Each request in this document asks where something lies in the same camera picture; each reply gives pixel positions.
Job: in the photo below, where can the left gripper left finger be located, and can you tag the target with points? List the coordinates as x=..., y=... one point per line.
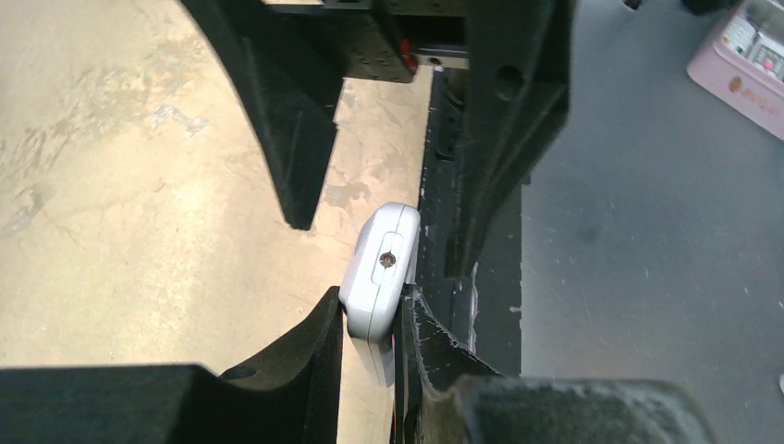
x=288, y=392

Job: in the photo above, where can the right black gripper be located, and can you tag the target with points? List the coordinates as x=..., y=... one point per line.
x=287, y=63

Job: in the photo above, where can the pink device box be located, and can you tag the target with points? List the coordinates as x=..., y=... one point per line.
x=741, y=62

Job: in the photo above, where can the white remote control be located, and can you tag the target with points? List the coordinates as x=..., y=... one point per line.
x=382, y=263

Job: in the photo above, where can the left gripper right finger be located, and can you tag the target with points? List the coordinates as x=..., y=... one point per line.
x=445, y=394

